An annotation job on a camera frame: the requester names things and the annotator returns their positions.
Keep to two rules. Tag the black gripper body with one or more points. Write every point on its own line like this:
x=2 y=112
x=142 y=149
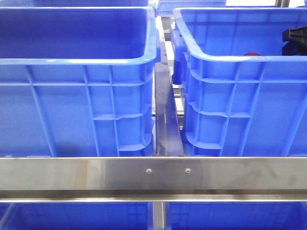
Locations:
x=296 y=42

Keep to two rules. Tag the red push button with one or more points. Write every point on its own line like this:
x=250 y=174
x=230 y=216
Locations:
x=252 y=54

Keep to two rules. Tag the right blue plastic crate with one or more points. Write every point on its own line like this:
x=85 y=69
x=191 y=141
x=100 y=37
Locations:
x=237 y=105

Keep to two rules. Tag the blue plastic crate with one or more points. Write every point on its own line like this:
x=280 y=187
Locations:
x=77 y=81
x=237 y=105

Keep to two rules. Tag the rear right blue crate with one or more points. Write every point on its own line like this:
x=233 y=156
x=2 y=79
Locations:
x=165 y=7

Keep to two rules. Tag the steel divider bar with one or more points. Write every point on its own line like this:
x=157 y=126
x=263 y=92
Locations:
x=168 y=138

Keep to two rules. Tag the lower right blue crate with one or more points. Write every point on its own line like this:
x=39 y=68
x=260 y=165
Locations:
x=236 y=216

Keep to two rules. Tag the left blue plastic crate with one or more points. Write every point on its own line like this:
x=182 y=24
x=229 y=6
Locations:
x=77 y=81

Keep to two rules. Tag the rear left blue crate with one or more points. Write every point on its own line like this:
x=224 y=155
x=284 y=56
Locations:
x=94 y=3

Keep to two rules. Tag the lower left blue crate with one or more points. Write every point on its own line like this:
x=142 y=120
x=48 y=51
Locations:
x=78 y=216

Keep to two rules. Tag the left rail screw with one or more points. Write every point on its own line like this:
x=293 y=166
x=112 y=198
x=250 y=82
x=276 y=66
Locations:
x=149 y=171

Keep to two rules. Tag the steel vertical rack post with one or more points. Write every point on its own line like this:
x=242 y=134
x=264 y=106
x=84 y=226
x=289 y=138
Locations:
x=159 y=222

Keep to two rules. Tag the stainless steel rack rail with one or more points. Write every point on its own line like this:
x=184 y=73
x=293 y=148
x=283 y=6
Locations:
x=126 y=180

